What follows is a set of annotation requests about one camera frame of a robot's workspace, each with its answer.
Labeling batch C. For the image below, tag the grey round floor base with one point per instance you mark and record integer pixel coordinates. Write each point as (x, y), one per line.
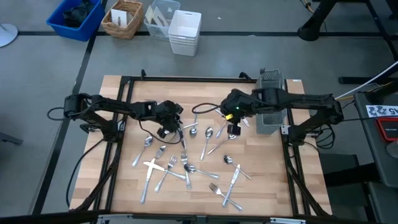
(6, 34)

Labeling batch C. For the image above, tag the grey plastic cutlery basket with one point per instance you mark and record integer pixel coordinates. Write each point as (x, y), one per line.
(270, 124)

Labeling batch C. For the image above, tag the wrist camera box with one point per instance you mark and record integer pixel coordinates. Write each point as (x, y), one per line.
(233, 129)
(163, 133)

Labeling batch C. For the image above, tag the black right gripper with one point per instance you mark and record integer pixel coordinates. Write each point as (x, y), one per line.
(233, 119)

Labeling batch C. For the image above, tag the black bench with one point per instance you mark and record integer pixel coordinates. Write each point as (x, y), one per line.
(348, 174)

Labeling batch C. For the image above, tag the clear plastic bin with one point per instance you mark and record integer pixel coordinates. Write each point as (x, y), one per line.
(172, 6)

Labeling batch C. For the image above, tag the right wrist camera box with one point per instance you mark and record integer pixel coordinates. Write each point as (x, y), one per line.
(233, 129)

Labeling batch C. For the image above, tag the white card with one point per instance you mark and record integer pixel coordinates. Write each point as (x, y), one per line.
(122, 14)

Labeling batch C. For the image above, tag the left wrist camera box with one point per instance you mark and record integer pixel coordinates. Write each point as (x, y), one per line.
(163, 133)

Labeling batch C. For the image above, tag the black floor rail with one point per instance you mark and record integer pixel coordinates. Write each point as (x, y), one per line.
(351, 80)

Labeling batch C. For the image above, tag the beige card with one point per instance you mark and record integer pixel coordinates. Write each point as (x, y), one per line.
(149, 14)
(160, 18)

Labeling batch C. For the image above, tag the black floor object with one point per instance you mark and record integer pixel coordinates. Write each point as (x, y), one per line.
(9, 138)

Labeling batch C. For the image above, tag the red and black device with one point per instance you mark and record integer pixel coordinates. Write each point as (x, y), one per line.
(388, 129)

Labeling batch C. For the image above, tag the white printed label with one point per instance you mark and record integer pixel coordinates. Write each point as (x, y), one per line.
(381, 111)

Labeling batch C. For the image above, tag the black stand base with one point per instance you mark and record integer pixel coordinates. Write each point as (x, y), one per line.
(311, 29)

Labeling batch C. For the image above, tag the wicker basket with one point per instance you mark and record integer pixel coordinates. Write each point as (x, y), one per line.
(119, 32)

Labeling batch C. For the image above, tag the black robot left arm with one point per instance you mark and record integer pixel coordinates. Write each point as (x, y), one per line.
(105, 104)

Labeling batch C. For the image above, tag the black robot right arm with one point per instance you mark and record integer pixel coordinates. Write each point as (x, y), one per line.
(298, 99)

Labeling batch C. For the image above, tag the white stacked plastic bins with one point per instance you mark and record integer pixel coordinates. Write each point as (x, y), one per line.
(185, 28)

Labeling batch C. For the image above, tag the blue plastic bin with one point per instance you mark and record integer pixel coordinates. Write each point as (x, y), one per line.
(84, 31)

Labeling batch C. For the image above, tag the black cloth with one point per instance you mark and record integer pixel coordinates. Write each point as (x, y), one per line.
(76, 15)

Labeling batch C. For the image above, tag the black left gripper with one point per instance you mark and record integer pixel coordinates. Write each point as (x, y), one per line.
(169, 113)

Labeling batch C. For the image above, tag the grey cart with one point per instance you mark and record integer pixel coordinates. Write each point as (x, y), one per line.
(370, 149)

